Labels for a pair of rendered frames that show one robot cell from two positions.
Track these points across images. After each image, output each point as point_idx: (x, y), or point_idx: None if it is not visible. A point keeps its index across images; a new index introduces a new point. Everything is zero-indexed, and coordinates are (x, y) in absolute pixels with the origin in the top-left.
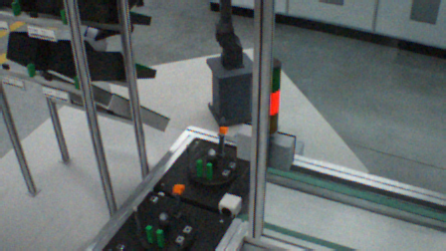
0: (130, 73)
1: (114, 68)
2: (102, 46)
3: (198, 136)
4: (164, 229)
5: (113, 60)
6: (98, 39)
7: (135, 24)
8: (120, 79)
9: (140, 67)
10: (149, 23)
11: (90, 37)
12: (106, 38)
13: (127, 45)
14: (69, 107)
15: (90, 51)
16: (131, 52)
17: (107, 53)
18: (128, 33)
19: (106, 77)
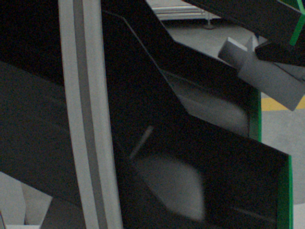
0: (81, 205)
1: (48, 150)
2: (282, 87)
3: None
4: None
5: (44, 115)
6: (265, 55)
7: (196, 6)
8: (80, 206)
9: (284, 212)
10: (290, 40)
11: (259, 42)
12: (302, 69)
13: (64, 73)
14: (296, 213)
15: (130, 61)
16: (92, 118)
17: (10, 71)
18: (87, 21)
19: (4, 161)
